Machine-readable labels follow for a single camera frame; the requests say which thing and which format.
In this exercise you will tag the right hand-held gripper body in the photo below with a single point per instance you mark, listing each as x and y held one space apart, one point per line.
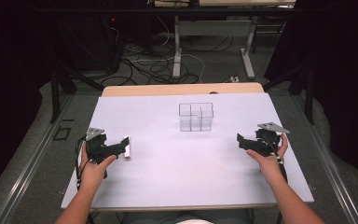
268 139

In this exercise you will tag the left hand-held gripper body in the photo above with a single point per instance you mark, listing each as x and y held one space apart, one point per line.
95 146

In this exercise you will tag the small white rectangular box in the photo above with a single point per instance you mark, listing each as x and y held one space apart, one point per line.
127 148

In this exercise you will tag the person's right hand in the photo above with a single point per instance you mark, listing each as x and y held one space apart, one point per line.
269 163

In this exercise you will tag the person's left hand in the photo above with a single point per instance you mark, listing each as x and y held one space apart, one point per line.
93 171

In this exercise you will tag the clear plastic compartment organizer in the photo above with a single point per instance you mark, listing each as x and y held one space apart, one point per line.
196 117

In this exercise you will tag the white power plug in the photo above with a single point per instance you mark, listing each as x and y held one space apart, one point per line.
234 79

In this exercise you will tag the white table mat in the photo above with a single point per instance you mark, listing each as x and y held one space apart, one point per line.
186 174

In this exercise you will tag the black metal stand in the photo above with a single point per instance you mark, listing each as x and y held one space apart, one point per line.
304 84
59 90

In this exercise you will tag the black computer tower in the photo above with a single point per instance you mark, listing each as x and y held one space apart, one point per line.
113 43

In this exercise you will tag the white metal desk frame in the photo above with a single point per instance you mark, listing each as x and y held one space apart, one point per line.
177 49

